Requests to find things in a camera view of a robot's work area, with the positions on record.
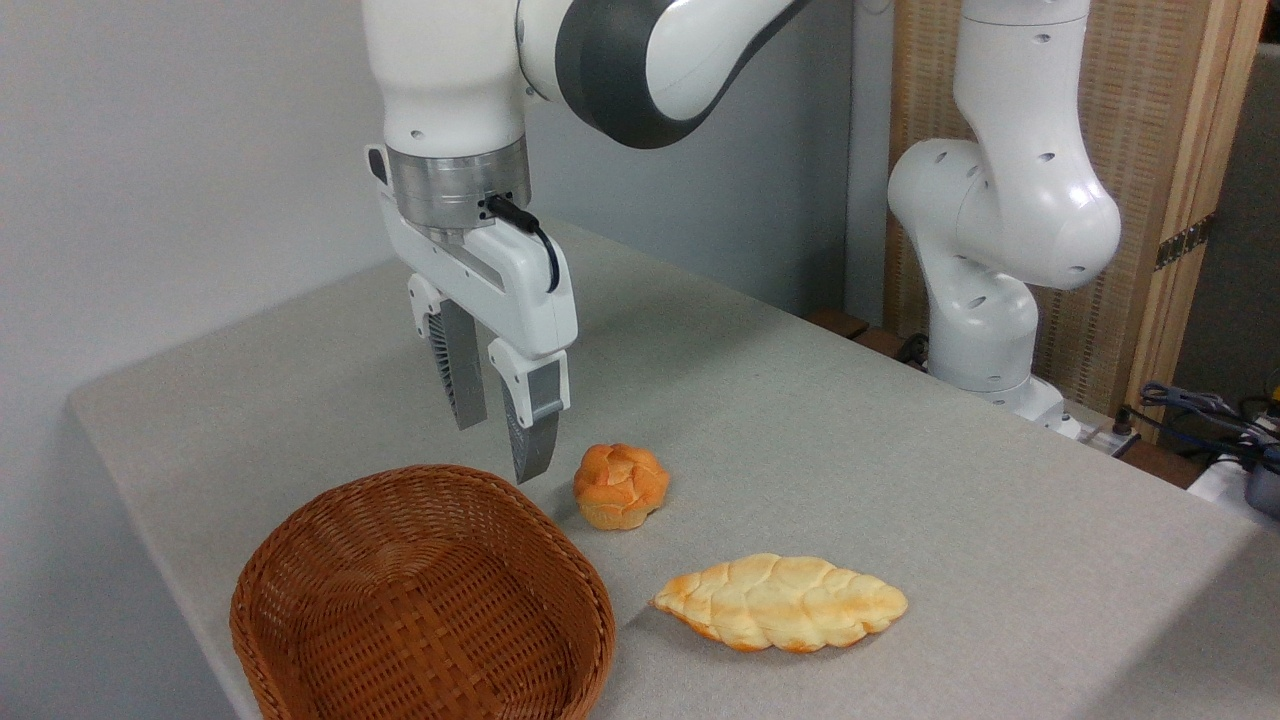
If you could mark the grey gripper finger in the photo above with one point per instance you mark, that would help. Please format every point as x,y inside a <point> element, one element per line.
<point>460,370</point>
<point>535,420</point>

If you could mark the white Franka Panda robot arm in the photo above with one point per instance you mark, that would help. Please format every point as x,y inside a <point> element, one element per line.
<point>1000,200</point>

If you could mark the small round braided bread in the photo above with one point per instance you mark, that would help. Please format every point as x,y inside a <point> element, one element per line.
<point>620,485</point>

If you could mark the wooden rattan folding screen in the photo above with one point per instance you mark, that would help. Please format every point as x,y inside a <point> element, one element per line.
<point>1140,100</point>

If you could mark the brown woven wicker basket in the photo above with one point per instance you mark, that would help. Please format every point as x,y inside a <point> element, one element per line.
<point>420,610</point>

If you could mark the long braided bread loaf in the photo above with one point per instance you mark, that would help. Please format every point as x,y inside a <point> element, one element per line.
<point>780,602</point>

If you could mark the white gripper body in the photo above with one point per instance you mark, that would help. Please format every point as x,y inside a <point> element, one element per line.
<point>520,290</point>

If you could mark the black metal screen hinge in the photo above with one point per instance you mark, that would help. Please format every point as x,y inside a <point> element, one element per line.
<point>1185,242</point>

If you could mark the grey tablecloth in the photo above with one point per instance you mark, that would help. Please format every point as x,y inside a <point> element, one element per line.
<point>850,470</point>

